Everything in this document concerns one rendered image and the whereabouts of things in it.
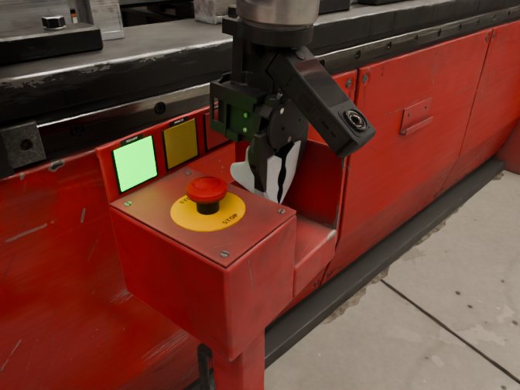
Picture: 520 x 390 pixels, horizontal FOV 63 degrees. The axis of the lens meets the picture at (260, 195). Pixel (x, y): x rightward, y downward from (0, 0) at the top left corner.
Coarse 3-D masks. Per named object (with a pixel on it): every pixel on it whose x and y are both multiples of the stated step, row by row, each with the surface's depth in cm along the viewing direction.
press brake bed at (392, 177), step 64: (384, 64) 98; (448, 64) 121; (512, 64) 161; (0, 128) 48; (64, 128) 52; (128, 128) 58; (384, 128) 109; (448, 128) 140; (512, 128) 202; (0, 192) 50; (64, 192) 55; (384, 192) 124; (448, 192) 187; (0, 256) 53; (64, 256) 59; (384, 256) 149; (0, 320) 56; (64, 320) 63; (128, 320) 72; (320, 320) 129; (0, 384) 59; (64, 384) 67; (128, 384) 78; (192, 384) 105
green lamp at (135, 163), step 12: (132, 144) 42; (144, 144) 43; (120, 156) 41; (132, 156) 42; (144, 156) 43; (120, 168) 41; (132, 168) 42; (144, 168) 44; (120, 180) 42; (132, 180) 43; (144, 180) 44
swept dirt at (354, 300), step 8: (496, 176) 210; (448, 216) 180; (440, 224) 174; (432, 232) 170; (424, 240) 165; (400, 256) 157; (384, 272) 149; (376, 280) 146; (352, 296) 139; (360, 296) 139; (344, 304) 136; (352, 304) 136; (336, 312) 133; (328, 320) 130
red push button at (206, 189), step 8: (208, 176) 41; (192, 184) 39; (200, 184) 39; (208, 184) 39; (216, 184) 39; (224, 184) 40; (192, 192) 39; (200, 192) 38; (208, 192) 38; (216, 192) 38; (224, 192) 39; (192, 200) 39; (200, 200) 38; (208, 200) 38; (216, 200) 39; (200, 208) 40; (208, 208) 40; (216, 208) 40
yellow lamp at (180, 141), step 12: (192, 120) 47; (168, 132) 45; (180, 132) 46; (192, 132) 48; (168, 144) 45; (180, 144) 47; (192, 144) 48; (168, 156) 46; (180, 156) 47; (192, 156) 49; (168, 168) 47
